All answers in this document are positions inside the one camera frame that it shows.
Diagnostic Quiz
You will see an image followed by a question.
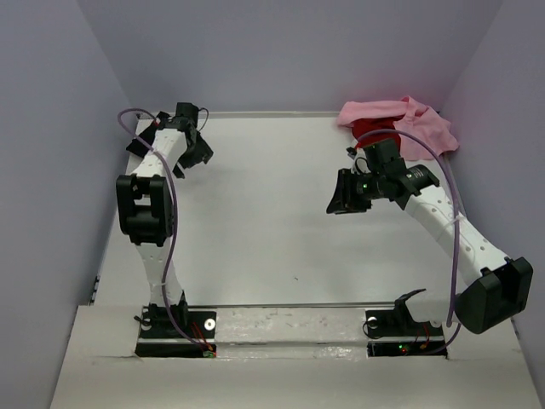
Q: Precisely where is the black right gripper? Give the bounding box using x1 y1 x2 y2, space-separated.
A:
325 168 385 215

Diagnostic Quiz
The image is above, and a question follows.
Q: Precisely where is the black t-shirt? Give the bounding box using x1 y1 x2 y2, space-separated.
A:
126 112 170 158

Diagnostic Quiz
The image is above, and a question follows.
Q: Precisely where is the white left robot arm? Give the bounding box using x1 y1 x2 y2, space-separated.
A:
116 102 213 337

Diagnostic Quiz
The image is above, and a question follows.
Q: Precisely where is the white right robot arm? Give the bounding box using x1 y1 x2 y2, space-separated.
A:
326 138 533 334

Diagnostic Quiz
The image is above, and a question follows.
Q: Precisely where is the red t-shirt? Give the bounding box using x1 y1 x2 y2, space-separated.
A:
352 116 401 149

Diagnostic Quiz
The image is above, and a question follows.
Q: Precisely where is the pink t-shirt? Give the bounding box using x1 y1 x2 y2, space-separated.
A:
336 96 459 161

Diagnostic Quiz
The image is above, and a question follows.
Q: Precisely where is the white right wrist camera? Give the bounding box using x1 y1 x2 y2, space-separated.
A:
347 147 370 175

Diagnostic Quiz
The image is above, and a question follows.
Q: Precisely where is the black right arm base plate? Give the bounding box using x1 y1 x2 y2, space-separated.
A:
362 309 447 358

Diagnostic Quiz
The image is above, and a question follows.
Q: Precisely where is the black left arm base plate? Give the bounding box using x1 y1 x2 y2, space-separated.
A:
134 308 217 359

